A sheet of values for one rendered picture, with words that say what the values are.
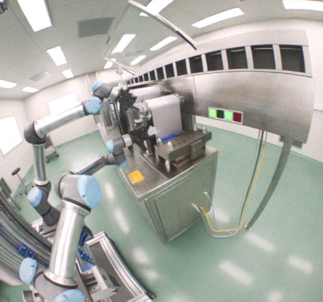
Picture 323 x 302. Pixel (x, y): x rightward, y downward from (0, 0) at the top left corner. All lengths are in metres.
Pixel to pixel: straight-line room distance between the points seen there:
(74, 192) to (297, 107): 0.93
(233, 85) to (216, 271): 1.48
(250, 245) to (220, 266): 0.38
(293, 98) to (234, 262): 1.36
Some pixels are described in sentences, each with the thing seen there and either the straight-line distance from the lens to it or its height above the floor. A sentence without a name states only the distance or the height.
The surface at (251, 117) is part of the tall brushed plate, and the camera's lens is 0.74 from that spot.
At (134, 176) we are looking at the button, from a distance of 0.77.
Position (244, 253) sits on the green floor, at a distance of 1.52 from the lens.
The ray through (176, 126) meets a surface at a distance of 0.96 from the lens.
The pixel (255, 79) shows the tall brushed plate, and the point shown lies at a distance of 0.71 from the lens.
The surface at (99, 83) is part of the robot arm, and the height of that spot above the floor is 1.48.
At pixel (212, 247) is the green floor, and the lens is 1.46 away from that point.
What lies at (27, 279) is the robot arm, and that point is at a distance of 0.60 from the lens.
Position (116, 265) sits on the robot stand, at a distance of 1.30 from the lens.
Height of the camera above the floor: 1.39
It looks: 24 degrees down
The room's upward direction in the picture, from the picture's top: 10 degrees counter-clockwise
